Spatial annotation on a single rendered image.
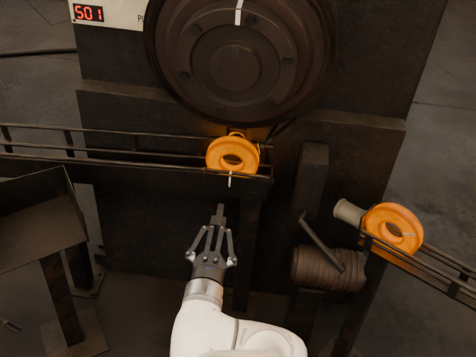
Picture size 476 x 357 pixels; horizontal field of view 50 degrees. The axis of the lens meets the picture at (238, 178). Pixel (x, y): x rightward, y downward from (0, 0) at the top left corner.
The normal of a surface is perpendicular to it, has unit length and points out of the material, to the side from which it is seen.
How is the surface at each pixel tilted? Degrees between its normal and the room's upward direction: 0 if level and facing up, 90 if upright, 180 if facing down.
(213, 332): 18
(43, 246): 5
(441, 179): 0
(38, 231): 5
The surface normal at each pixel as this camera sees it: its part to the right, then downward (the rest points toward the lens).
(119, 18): -0.13, 0.67
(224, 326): 0.30, -0.73
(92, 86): 0.06, -0.73
